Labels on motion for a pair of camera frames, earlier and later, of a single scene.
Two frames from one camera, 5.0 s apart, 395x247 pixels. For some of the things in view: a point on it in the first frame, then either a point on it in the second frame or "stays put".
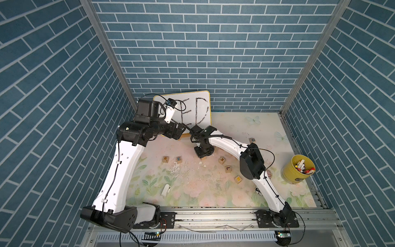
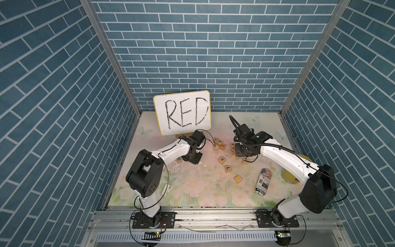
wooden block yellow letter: (237, 179) stays put
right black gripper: (200, 155) → (237, 152)
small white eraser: (166, 190) stays put
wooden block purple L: (228, 169) stays put
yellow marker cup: (292, 175) stays put
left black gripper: (176, 134) → (196, 160)
